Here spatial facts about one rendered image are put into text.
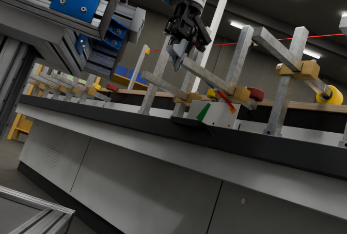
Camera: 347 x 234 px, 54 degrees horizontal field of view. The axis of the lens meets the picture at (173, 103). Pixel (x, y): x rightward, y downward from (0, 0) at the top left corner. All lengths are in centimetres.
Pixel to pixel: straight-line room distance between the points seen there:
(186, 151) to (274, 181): 42
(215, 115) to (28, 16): 77
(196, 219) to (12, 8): 111
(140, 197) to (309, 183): 104
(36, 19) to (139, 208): 124
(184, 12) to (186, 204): 88
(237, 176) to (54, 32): 75
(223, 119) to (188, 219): 53
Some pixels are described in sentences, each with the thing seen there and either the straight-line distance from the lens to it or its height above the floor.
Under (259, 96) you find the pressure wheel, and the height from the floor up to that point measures 88.
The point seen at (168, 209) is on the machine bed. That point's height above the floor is 31.
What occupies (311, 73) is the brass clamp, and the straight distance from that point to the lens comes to 118.
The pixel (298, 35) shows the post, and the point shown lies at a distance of 128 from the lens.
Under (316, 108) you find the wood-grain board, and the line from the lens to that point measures 136.
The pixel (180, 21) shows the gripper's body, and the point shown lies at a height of 94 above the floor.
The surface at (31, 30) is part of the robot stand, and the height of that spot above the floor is 69.
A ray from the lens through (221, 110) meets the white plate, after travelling 131.
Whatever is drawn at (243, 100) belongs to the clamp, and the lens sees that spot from 130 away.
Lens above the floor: 50
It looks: 10 degrees up
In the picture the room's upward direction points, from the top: 19 degrees clockwise
